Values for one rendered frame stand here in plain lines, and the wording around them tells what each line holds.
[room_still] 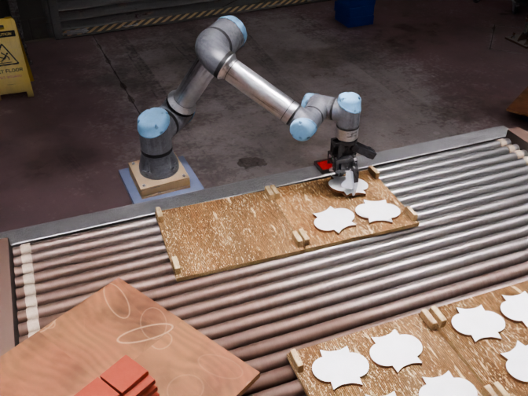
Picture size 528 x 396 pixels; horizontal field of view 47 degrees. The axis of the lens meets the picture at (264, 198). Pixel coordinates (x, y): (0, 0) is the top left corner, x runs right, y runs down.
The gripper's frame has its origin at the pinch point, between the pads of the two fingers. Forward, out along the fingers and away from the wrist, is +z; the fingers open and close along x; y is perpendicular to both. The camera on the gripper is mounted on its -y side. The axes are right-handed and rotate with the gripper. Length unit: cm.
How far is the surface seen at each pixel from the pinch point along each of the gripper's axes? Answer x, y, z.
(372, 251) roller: 31.0, 6.1, 3.9
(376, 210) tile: 16.3, -2.9, 0.7
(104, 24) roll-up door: -456, 47, 90
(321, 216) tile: 13.1, 15.9, 0.5
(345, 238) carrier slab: 25.0, 12.8, 1.6
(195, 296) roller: 33, 64, 3
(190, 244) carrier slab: 12, 61, 1
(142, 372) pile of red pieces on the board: 77, 84, -24
